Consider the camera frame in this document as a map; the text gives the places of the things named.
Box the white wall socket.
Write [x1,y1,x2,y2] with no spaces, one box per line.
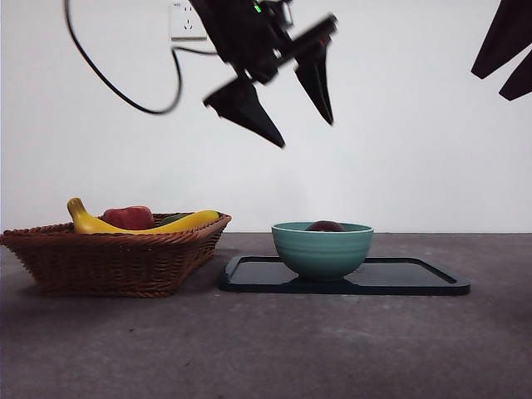
[170,1,209,42]

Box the black rectangular tray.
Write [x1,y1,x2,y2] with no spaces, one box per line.
[219,254,472,297]

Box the yellow banana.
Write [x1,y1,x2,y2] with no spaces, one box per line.
[67,197,221,235]

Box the green avocado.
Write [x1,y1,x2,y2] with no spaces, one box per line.
[156,213,185,228]

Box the brown wicker basket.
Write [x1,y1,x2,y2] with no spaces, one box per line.
[0,212,233,298]

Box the dark red plum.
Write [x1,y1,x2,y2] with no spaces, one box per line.
[305,219,347,233]

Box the thick black cable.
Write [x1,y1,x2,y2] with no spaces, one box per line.
[63,0,221,116]

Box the red apple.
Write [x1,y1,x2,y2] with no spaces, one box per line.
[102,206,155,229]

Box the teal ribbed bowl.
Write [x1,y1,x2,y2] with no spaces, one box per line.
[271,221,375,283]

